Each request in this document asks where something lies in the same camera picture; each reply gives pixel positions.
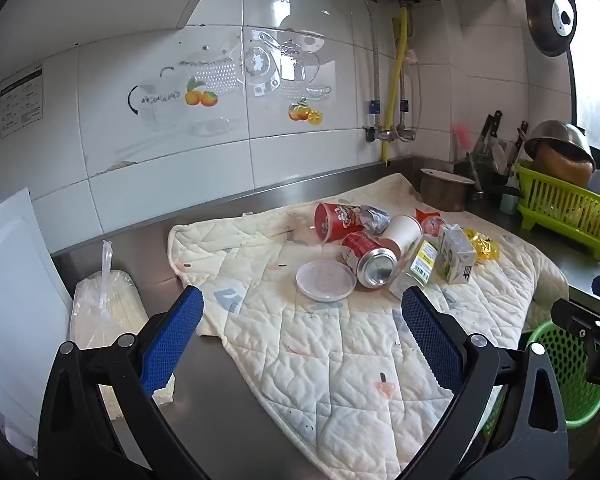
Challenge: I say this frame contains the green dish rack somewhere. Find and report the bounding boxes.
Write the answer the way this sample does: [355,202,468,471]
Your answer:
[512,159,600,262]

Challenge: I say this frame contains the red snack packet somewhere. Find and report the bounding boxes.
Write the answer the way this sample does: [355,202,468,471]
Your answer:
[414,207,447,237]

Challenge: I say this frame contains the plastic bag of noodles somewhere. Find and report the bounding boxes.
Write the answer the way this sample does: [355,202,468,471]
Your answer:
[68,240,177,422]

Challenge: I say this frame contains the white plastic lid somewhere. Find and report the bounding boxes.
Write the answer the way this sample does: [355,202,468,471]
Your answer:
[295,260,358,304]

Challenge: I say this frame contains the braided metal hose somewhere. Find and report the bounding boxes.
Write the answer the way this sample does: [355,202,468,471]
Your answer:
[399,60,410,131]
[358,0,384,132]

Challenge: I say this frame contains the metal pipe valves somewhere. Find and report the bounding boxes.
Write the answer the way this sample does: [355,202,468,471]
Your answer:
[362,122,417,147]

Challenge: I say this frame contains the yellow plastic wrapper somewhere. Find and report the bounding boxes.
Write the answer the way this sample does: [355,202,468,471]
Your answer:
[462,229,501,263]

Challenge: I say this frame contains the white cutting board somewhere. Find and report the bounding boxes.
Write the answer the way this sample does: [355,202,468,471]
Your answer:
[0,187,76,443]

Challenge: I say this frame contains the black-handled knife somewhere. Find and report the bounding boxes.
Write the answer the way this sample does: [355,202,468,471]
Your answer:
[512,120,529,162]
[472,110,504,157]

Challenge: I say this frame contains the small metal pot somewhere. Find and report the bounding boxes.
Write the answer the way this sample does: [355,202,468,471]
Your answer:
[419,167,477,213]

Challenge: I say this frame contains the yellow gas pipe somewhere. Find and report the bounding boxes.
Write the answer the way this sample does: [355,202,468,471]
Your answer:
[381,4,414,164]

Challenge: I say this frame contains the wall notice sticker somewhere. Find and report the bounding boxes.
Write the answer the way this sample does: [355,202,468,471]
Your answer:
[0,66,46,152]

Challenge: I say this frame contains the brown pot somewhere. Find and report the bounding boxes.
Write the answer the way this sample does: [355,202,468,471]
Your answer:
[531,147,595,189]

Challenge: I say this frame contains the green plastic basket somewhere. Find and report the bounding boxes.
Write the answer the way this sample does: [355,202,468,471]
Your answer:
[480,321,600,438]

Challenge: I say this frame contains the hanging dark pan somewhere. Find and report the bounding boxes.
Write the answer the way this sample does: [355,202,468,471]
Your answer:
[524,0,579,59]

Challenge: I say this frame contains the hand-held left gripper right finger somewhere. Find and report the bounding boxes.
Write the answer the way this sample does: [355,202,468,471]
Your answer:
[395,286,568,480]

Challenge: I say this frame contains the pink brush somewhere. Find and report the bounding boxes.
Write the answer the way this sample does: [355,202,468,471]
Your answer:
[452,122,476,162]

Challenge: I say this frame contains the black knife rack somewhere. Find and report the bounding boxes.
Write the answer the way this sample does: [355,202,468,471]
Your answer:
[452,156,524,202]

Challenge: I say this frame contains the steel bowl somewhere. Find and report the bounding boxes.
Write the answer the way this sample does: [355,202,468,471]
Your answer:
[524,120,597,167]

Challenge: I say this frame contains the white and green carton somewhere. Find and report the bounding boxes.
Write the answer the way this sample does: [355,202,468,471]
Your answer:
[436,224,478,286]

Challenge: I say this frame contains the red soda can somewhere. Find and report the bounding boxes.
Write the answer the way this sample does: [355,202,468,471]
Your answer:
[341,231,399,290]

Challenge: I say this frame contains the cream quilted mat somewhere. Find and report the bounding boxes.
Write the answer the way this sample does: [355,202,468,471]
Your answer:
[167,172,571,480]

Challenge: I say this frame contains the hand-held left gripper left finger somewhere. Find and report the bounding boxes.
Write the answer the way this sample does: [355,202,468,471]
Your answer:
[37,285,211,480]

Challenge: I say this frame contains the silver wrapper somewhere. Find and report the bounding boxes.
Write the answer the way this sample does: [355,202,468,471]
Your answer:
[357,204,394,236]

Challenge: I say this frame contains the clear bottle with yellow label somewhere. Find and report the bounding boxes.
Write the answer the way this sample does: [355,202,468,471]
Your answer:
[389,237,441,301]

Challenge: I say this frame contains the white paper cup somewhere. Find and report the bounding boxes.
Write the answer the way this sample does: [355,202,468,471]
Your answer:
[382,214,424,257]

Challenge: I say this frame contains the red instant noodle cup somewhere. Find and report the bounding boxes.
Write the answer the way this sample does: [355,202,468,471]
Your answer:
[314,201,366,244]

